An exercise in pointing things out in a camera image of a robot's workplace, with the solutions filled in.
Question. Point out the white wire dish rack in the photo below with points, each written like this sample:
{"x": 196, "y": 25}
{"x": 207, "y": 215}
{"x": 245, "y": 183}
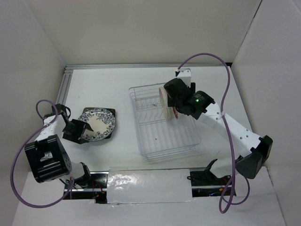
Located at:
{"x": 157, "y": 135}

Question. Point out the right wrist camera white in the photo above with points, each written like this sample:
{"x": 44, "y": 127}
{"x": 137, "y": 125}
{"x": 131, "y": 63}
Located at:
{"x": 184, "y": 75}

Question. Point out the blue floral white plate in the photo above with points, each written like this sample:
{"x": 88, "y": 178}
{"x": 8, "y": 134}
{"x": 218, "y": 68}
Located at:
{"x": 98, "y": 124}

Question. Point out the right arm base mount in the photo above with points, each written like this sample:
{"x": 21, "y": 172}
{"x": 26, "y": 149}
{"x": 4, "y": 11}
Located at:
{"x": 206, "y": 184}

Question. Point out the beige plate blue swirl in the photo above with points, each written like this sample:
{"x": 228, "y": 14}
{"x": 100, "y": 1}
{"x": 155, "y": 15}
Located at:
{"x": 164, "y": 103}

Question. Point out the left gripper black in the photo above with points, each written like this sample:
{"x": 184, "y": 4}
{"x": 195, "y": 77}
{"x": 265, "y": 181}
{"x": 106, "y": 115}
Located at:
{"x": 82, "y": 126}

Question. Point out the black square plate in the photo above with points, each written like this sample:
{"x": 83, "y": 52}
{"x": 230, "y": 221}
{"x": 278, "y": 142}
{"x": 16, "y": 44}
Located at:
{"x": 111, "y": 135}

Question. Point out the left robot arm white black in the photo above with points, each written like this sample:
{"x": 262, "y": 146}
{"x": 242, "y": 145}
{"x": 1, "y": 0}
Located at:
{"x": 47, "y": 156}

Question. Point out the brown rim floral bowl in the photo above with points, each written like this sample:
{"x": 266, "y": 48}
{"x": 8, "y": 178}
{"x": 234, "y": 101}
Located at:
{"x": 175, "y": 112}

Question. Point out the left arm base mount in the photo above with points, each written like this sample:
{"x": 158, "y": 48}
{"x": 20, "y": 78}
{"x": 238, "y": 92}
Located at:
{"x": 95, "y": 190}

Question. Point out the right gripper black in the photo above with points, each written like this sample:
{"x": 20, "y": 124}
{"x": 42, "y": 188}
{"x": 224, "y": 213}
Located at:
{"x": 193, "y": 88}

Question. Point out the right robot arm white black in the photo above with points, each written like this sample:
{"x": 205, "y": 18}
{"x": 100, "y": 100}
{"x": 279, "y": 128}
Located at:
{"x": 251, "y": 150}

